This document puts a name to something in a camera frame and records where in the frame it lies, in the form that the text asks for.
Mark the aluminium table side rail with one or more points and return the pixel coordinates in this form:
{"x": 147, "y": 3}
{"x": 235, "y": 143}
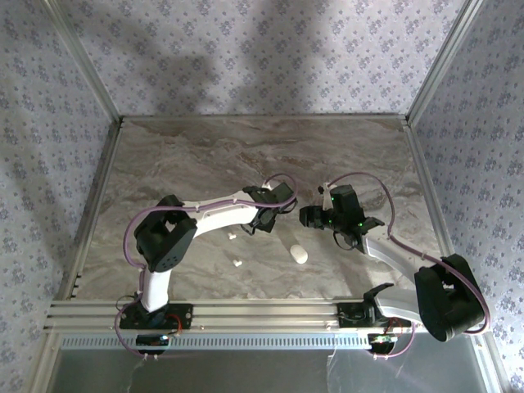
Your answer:
{"x": 95, "y": 204}
{"x": 435, "y": 204}

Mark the aluminium table end rail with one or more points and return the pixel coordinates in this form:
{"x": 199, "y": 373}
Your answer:
{"x": 266, "y": 118}

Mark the small circuit board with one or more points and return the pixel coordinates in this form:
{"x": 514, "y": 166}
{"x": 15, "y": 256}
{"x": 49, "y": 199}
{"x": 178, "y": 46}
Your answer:
{"x": 151, "y": 340}
{"x": 382, "y": 340}

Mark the white earbud charging case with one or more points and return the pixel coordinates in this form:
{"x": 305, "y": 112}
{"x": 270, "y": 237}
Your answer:
{"x": 299, "y": 254}

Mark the aluminium frame post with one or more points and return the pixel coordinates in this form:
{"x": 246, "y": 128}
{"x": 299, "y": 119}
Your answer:
{"x": 87, "y": 61}
{"x": 442, "y": 61}

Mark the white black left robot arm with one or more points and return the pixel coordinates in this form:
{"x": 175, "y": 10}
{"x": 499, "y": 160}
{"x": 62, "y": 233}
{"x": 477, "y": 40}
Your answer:
{"x": 221, "y": 213}

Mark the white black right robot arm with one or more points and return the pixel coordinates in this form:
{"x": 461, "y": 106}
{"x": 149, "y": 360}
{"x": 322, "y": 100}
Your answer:
{"x": 393, "y": 256}

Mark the grey metal sheet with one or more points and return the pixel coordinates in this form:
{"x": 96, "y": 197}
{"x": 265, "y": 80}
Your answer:
{"x": 245, "y": 372}

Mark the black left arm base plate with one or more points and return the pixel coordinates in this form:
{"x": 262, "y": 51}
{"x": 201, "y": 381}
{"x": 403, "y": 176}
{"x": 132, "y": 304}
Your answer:
{"x": 184, "y": 317}

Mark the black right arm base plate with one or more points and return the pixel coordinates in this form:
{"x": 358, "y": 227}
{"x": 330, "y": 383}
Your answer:
{"x": 346, "y": 315}

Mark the small left circuit board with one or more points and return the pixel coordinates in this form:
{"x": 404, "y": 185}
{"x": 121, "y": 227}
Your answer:
{"x": 151, "y": 340}

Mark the small right circuit board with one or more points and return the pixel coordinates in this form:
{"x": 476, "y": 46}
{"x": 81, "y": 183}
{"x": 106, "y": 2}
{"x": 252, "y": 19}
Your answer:
{"x": 382, "y": 340}

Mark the aluminium base frame rail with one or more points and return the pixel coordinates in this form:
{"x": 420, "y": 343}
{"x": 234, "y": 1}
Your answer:
{"x": 266, "y": 313}

